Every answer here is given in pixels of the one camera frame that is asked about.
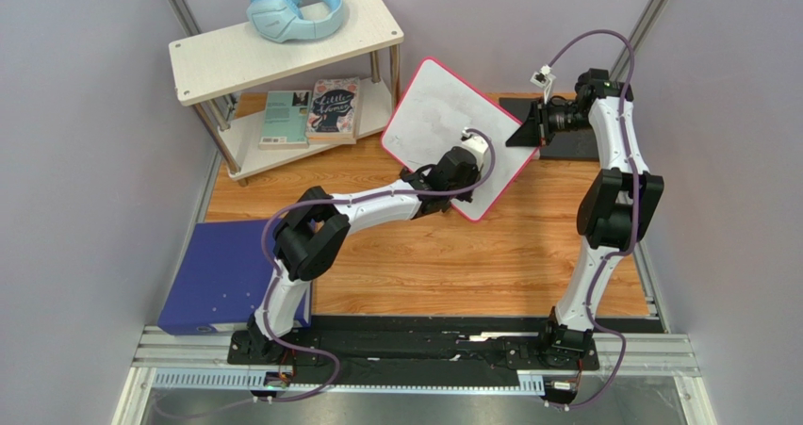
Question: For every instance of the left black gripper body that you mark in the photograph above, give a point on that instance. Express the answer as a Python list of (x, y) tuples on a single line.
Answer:
[(462, 163)]

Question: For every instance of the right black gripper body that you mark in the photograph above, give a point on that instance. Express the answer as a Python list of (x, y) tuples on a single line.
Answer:
[(539, 122)]

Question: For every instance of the pink framed whiteboard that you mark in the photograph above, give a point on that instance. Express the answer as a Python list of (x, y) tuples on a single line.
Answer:
[(430, 118)]

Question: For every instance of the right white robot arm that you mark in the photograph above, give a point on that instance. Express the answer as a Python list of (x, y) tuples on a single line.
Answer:
[(615, 212)]

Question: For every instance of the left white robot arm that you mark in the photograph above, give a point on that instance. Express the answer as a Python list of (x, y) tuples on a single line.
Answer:
[(308, 236)]

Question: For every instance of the black flat box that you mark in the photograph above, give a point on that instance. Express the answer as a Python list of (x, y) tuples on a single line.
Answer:
[(580, 145)]

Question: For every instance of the little women book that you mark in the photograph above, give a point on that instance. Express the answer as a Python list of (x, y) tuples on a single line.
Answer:
[(333, 111)]

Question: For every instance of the teal paperback book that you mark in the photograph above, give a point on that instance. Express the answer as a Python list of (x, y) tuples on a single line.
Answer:
[(285, 119)]

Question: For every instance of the light blue headphones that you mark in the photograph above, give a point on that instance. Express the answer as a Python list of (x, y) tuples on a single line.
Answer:
[(282, 20)]

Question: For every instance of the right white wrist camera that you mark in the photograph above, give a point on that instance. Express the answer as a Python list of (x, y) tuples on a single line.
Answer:
[(544, 79)]

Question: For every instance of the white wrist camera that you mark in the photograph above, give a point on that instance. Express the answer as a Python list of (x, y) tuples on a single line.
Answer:
[(544, 79), (475, 145)]

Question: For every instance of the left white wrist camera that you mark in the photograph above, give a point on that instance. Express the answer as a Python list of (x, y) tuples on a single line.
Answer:
[(475, 145)]

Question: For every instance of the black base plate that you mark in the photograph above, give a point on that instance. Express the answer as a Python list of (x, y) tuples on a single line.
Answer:
[(409, 351)]

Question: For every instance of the blue ring binder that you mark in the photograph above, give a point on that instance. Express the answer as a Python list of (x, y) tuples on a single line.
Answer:
[(222, 279)]

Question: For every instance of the aluminium rail frame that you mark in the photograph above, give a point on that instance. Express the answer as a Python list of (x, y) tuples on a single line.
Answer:
[(198, 362)]

